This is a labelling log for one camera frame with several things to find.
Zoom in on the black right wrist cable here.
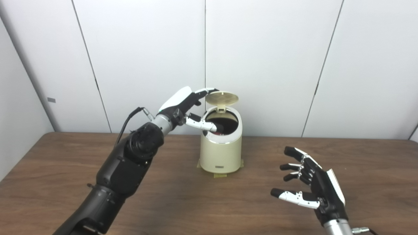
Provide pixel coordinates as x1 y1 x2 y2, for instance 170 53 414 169
352 227 379 235

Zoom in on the cream-colored bin body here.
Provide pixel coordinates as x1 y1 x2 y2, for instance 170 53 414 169
199 106 243 174

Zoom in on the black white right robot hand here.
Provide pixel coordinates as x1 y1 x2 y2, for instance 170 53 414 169
270 146 349 227

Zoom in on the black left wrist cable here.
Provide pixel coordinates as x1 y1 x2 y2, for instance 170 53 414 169
113 107 155 149

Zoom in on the cream-colored round bin lid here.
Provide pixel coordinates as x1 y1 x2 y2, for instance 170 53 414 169
205 91 239 113

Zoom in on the red apple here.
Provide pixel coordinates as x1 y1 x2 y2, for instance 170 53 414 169
218 118 238 133

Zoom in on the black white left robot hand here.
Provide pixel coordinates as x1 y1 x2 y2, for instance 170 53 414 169
157 86 225 134

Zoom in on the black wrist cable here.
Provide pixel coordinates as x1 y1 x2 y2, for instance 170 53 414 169
352 227 379 235
113 107 155 149

